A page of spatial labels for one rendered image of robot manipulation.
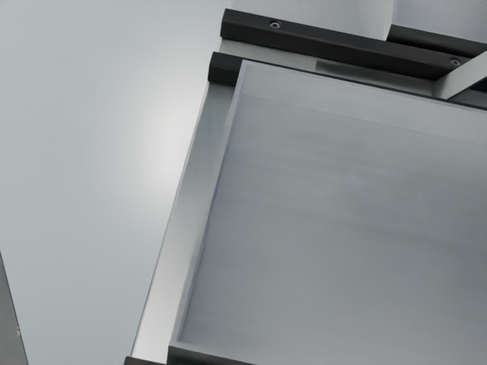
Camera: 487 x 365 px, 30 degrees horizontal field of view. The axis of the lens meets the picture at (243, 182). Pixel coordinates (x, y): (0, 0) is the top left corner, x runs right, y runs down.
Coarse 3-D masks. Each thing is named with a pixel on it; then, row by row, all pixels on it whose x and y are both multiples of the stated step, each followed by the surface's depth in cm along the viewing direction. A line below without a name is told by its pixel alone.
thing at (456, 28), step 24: (408, 0) 84; (432, 0) 84; (456, 0) 85; (480, 0) 85; (384, 24) 81; (408, 24) 82; (432, 24) 82; (456, 24) 82; (480, 24) 83; (432, 48) 77; (456, 48) 77; (480, 48) 76
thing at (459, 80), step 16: (320, 64) 77; (336, 64) 77; (464, 64) 75; (480, 64) 73; (368, 80) 76; (384, 80) 76; (400, 80) 77; (416, 80) 77; (448, 80) 75; (464, 80) 74; (480, 80) 72; (448, 96) 74
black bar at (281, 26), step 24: (240, 24) 76; (264, 24) 76; (288, 24) 77; (288, 48) 77; (312, 48) 77; (336, 48) 76; (360, 48) 76; (384, 48) 76; (408, 48) 77; (408, 72) 77; (432, 72) 77
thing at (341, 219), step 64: (256, 64) 71; (256, 128) 71; (320, 128) 72; (384, 128) 73; (448, 128) 72; (256, 192) 67; (320, 192) 68; (384, 192) 68; (448, 192) 69; (192, 256) 59; (256, 256) 63; (320, 256) 64; (384, 256) 65; (448, 256) 65; (192, 320) 59; (256, 320) 60; (320, 320) 61; (384, 320) 61; (448, 320) 62
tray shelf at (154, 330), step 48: (240, 0) 81; (288, 0) 82; (336, 0) 83; (384, 0) 84; (240, 48) 77; (480, 96) 77; (192, 144) 70; (192, 192) 67; (192, 240) 64; (144, 336) 58
